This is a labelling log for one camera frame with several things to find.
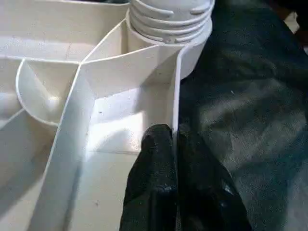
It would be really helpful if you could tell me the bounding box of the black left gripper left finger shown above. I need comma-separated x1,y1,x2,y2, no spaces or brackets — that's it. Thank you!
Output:
120,124,180,231

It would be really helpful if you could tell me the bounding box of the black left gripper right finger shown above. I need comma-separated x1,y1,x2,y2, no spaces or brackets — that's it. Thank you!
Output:
175,124,253,231

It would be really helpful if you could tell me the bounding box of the white plastic table leg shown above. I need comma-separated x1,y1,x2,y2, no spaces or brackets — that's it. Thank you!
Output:
126,0,216,47

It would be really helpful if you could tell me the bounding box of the white plastic table top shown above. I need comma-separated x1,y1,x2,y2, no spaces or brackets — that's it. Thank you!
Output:
0,0,214,231

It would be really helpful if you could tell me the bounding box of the black plastic mat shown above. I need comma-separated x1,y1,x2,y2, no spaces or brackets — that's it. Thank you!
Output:
91,0,308,231

